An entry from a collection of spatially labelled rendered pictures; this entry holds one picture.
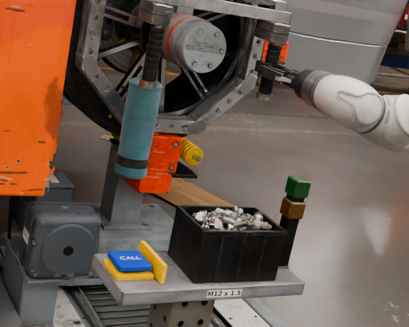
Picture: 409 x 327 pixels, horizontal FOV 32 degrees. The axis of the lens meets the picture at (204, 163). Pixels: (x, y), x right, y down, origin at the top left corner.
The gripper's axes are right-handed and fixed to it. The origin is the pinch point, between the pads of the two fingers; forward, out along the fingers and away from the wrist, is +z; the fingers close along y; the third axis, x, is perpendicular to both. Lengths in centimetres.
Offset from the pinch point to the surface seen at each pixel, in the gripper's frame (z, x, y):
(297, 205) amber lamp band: -40.3, -22.5, -12.7
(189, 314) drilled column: -43, -46, -36
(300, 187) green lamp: -40.3, -18.3, -13.0
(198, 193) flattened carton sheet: 123, -82, 60
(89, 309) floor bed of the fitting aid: 11, -75, -35
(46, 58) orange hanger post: -16, -1, -65
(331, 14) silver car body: 36, 15, 43
